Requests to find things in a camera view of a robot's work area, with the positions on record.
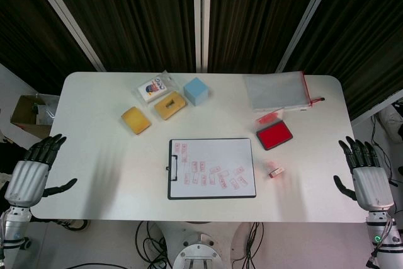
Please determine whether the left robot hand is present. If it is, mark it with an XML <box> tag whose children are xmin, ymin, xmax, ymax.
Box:
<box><xmin>4</xmin><ymin>133</ymin><xmax>78</xmax><ymax>209</ymax></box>

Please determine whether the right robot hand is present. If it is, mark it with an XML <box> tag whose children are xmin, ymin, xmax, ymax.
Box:
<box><xmin>332</xmin><ymin>135</ymin><xmax>396</xmax><ymax>212</ymax></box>

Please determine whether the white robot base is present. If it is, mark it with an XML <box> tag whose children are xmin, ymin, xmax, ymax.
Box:
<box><xmin>171</xmin><ymin>232</ymin><xmax>230</xmax><ymax>269</ymax></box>

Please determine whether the bystander black garment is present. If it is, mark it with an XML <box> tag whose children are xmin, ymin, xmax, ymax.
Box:
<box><xmin>0</xmin><ymin>141</ymin><xmax>29</xmax><ymax>176</ymax></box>

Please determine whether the white black sneaker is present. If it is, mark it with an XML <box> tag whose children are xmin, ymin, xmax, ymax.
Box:
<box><xmin>50</xmin><ymin>218</ymin><xmax>91</xmax><ymax>232</ymax></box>

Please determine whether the open cardboard box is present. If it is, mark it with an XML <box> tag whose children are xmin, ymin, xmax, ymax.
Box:
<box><xmin>10</xmin><ymin>94</ymin><xmax>59</xmax><ymax>141</ymax></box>

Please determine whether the red ink pad tray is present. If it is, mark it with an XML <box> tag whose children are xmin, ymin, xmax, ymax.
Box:
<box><xmin>255</xmin><ymin>120</ymin><xmax>293</xmax><ymax>151</ymax></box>

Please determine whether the plain yellow sponge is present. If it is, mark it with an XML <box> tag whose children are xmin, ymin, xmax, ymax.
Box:
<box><xmin>120</xmin><ymin>106</ymin><xmax>152</xmax><ymax>136</ymax></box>

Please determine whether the clear ink pad lid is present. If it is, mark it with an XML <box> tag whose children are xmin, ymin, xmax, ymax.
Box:
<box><xmin>255</xmin><ymin>108</ymin><xmax>286</xmax><ymax>127</ymax></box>

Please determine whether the mesh zip pouch red trim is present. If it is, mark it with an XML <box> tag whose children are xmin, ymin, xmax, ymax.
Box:
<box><xmin>244</xmin><ymin>71</ymin><xmax>327</xmax><ymax>113</ymax></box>

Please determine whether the black clipboard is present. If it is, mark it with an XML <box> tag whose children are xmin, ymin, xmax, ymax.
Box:
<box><xmin>166</xmin><ymin>137</ymin><xmax>257</xmax><ymax>201</ymax></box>

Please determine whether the white paper with red stamps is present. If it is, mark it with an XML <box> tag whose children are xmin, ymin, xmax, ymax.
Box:
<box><xmin>171</xmin><ymin>139</ymin><xmax>255</xmax><ymax>197</ymax></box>

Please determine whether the yellow sponge with hole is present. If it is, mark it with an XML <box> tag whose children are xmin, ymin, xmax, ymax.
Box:
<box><xmin>154</xmin><ymin>91</ymin><xmax>188</xmax><ymax>121</ymax></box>

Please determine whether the packaged card box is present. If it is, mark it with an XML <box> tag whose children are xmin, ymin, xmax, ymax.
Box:
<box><xmin>134</xmin><ymin>70</ymin><xmax>180</xmax><ymax>105</ymax></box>

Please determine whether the blue foam cube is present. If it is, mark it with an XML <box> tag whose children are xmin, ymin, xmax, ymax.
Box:
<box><xmin>183</xmin><ymin>77</ymin><xmax>210</xmax><ymax>107</ymax></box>

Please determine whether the black floor cable bundle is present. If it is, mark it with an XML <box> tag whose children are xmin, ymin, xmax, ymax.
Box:
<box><xmin>230</xmin><ymin>220</ymin><xmax>266</xmax><ymax>269</ymax></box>
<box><xmin>370</xmin><ymin>112</ymin><xmax>403</xmax><ymax>188</ymax></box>
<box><xmin>134</xmin><ymin>220</ymin><xmax>173</xmax><ymax>269</ymax></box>

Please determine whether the white partition foot rail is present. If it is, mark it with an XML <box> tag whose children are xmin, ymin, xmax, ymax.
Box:
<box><xmin>350</xmin><ymin>91</ymin><xmax>403</xmax><ymax>125</ymax></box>

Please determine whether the white partition post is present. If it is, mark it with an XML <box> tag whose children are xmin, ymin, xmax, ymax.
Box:
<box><xmin>192</xmin><ymin>0</ymin><xmax>212</xmax><ymax>73</ymax></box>
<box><xmin>24</xmin><ymin>0</ymin><xmax>107</xmax><ymax>72</ymax></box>
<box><xmin>276</xmin><ymin>0</ymin><xmax>340</xmax><ymax>73</ymax></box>

